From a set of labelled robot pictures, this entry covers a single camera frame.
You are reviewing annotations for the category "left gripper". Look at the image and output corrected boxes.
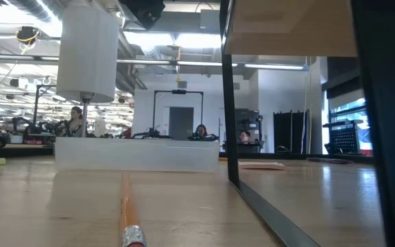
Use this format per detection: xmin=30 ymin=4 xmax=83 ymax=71
xmin=118 ymin=0 xmax=166 ymax=31

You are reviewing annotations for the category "blue lid clear pencil case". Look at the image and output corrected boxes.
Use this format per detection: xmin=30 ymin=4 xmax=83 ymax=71
xmin=53 ymin=136 xmax=221 ymax=173

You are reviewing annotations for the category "orange wooden pencil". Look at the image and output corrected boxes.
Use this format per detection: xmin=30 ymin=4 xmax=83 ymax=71
xmin=118 ymin=173 xmax=148 ymax=247

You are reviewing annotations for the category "pink sticky note pad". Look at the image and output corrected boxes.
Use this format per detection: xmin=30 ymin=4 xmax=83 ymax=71
xmin=237 ymin=161 xmax=288 ymax=172

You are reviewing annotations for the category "dark brown pen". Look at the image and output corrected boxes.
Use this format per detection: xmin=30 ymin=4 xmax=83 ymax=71
xmin=306 ymin=156 xmax=355 ymax=165

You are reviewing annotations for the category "white cylinder shade lamp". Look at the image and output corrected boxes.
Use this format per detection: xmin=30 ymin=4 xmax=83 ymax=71
xmin=56 ymin=0 xmax=120 ymax=138

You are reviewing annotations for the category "grey door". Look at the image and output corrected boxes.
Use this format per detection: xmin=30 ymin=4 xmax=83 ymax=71
xmin=168 ymin=106 xmax=195 ymax=141

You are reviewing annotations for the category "person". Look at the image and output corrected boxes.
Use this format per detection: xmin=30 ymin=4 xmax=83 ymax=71
xmin=58 ymin=105 xmax=86 ymax=138
xmin=238 ymin=130 xmax=253 ymax=145
xmin=193 ymin=123 xmax=209 ymax=139

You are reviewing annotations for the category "black equipment rack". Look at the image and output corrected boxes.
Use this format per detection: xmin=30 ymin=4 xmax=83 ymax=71
xmin=234 ymin=108 xmax=264 ymax=154

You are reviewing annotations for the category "black cabinet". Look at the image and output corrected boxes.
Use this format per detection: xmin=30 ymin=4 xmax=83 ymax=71
xmin=273 ymin=109 xmax=310 ymax=154

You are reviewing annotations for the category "black pegboard cart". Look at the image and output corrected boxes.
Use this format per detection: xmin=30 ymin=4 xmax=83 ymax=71
xmin=322 ymin=119 xmax=366 ymax=156

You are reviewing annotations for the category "black background gantry frame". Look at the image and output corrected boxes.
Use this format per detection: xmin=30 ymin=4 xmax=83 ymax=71
xmin=152 ymin=89 xmax=205 ymax=139

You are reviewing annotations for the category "black yellow cable reel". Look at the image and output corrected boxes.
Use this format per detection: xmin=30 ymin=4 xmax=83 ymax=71
xmin=15 ymin=25 xmax=41 ymax=45

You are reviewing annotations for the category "wooden shelf black frame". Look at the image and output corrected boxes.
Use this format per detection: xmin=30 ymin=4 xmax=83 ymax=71
xmin=219 ymin=0 xmax=395 ymax=247

